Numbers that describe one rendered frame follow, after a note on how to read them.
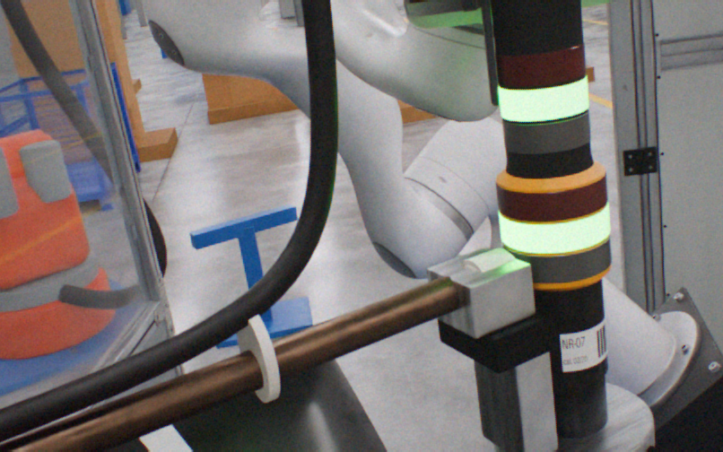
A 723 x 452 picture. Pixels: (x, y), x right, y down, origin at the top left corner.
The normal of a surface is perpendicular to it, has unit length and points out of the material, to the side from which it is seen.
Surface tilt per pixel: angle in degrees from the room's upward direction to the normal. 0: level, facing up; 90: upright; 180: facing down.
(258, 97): 90
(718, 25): 89
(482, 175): 76
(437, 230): 83
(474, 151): 59
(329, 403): 41
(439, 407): 0
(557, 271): 90
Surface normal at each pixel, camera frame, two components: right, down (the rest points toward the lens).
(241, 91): 0.15, 0.29
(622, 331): 0.24, -0.11
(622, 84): -0.08, 0.32
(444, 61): -0.36, 0.27
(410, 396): -0.15, -0.94
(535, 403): 0.50, 0.20
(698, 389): -0.76, -0.64
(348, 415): 0.40, -0.65
